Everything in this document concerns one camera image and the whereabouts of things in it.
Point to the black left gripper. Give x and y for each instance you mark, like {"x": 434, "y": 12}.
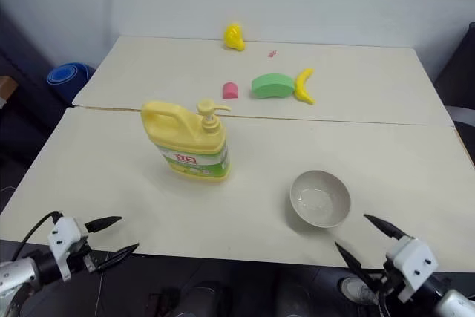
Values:
{"x": 83, "y": 255}

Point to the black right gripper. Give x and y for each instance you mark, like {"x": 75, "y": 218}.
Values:
{"x": 387, "y": 280}

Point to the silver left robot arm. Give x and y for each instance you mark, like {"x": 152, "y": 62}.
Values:
{"x": 18, "y": 274}

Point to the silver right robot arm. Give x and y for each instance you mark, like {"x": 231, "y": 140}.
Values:
{"x": 454, "y": 304}

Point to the grey ceramic bowl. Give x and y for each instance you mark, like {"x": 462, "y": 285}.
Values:
{"x": 320, "y": 198}

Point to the yellow detergent pump bottle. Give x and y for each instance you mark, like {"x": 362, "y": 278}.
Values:
{"x": 189, "y": 146}

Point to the white shoe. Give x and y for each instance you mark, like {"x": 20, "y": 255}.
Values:
{"x": 358, "y": 289}

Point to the blue rolled mat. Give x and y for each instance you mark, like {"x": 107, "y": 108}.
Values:
{"x": 68, "y": 75}

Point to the yellow toy banana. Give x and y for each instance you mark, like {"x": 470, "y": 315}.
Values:
{"x": 304, "y": 85}

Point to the brown wooden board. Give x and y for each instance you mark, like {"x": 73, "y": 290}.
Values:
{"x": 7, "y": 88}

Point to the green foam block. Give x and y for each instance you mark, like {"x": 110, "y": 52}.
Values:
{"x": 272, "y": 86}

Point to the pink foam block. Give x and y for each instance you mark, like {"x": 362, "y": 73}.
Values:
{"x": 230, "y": 90}

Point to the small red sticker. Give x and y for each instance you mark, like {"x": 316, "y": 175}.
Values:
{"x": 272, "y": 53}

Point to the yellow plastic toy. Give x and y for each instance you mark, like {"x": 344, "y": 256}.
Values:
{"x": 234, "y": 36}

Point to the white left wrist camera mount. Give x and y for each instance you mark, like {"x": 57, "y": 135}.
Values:
{"x": 63, "y": 235}

